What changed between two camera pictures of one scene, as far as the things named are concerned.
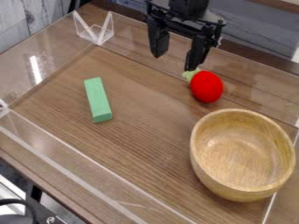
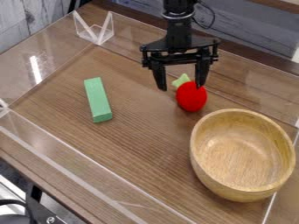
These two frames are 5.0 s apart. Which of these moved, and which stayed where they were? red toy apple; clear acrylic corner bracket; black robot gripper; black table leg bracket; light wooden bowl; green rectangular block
Moved: black robot gripper; red toy apple
Stayed: light wooden bowl; clear acrylic corner bracket; green rectangular block; black table leg bracket
